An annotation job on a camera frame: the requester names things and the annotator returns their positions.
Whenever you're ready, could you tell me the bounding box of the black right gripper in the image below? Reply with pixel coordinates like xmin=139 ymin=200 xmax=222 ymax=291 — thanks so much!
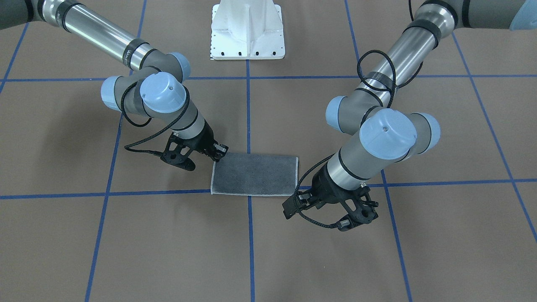
xmin=185 ymin=124 xmax=229 ymax=162

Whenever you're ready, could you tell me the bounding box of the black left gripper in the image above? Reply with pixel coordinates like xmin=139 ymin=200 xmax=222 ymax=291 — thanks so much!
xmin=282 ymin=164 xmax=372 ymax=220

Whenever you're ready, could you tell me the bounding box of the pink grey microfibre towel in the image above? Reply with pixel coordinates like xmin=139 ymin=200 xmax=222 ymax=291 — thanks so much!
xmin=210 ymin=153 xmax=299 ymax=197

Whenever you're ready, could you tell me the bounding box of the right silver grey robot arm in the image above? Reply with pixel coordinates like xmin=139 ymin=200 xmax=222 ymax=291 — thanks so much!
xmin=1 ymin=0 xmax=228 ymax=171

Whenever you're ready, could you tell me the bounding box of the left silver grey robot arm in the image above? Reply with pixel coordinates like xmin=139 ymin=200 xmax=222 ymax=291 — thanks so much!
xmin=282 ymin=0 xmax=536 ymax=231

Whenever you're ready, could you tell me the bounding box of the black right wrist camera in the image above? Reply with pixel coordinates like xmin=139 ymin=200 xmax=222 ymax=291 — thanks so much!
xmin=160 ymin=134 xmax=196 ymax=171

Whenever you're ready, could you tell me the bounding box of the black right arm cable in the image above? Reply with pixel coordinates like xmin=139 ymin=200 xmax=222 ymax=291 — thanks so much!
xmin=121 ymin=80 xmax=191 ymax=156

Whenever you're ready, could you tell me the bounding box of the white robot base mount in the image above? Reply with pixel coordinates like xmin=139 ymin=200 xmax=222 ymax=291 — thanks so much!
xmin=210 ymin=0 xmax=286 ymax=60

